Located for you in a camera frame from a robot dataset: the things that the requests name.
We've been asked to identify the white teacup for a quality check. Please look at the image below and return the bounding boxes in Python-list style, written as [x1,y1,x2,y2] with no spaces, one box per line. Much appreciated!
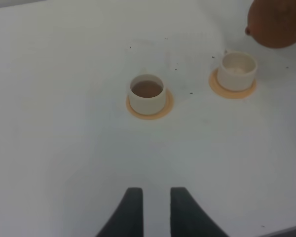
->
[217,51,258,92]
[127,68,167,116]

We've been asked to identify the left orange saucer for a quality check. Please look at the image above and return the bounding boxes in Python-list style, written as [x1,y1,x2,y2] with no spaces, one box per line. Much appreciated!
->
[126,89,174,120]

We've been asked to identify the brown clay teapot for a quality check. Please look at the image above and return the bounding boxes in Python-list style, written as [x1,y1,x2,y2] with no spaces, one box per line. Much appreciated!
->
[245,0,296,48]

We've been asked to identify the right white teacup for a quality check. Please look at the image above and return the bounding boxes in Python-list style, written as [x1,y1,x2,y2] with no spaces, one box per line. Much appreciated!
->
[217,51,258,92]

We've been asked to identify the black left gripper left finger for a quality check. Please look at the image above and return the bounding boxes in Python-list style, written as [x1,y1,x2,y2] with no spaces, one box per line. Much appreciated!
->
[97,188,143,237]

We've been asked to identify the orange saucer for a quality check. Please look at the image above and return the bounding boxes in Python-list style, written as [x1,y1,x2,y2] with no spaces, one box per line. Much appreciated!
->
[209,69,257,99]
[126,89,174,120]

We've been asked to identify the right orange saucer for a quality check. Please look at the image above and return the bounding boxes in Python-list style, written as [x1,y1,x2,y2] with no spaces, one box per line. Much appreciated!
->
[209,69,257,99]

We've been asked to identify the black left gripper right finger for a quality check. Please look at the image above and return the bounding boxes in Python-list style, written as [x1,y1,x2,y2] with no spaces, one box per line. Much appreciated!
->
[170,187,227,237]

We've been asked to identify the left white teacup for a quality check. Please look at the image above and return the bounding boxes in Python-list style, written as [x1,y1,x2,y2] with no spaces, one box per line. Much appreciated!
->
[127,68,167,116]

